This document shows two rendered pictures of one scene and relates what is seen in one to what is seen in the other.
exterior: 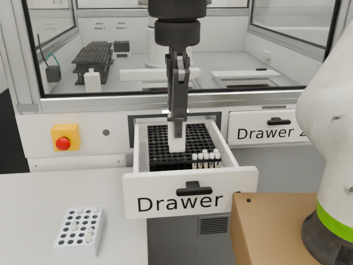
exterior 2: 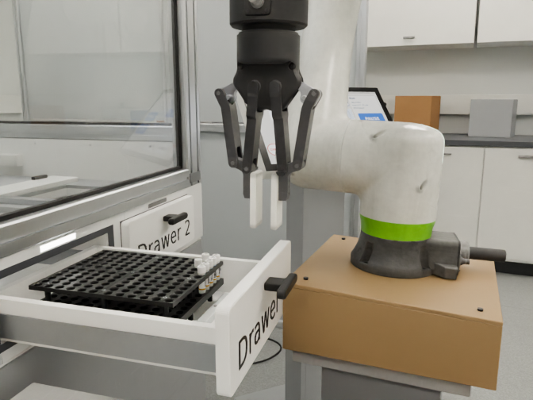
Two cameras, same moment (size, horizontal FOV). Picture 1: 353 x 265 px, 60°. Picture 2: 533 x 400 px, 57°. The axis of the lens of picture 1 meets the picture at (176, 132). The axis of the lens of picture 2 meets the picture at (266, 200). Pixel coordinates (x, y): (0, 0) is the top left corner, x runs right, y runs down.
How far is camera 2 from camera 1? 0.64 m
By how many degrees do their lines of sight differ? 65
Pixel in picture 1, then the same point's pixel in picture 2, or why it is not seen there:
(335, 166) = (401, 174)
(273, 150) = not seen: hidden behind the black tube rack
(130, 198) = (233, 348)
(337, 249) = (418, 254)
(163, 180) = (252, 292)
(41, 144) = not seen: outside the picture
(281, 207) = (328, 269)
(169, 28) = (293, 36)
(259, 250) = (385, 296)
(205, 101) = (91, 212)
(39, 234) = not seen: outside the picture
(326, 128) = (369, 148)
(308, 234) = (386, 263)
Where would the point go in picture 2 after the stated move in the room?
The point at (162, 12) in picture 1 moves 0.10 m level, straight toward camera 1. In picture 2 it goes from (294, 14) to (387, 8)
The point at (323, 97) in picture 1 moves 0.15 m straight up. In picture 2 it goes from (330, 129) to (332, 37)
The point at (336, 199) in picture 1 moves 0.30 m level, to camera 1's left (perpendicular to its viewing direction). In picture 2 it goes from (411, 204) to (378, 258)
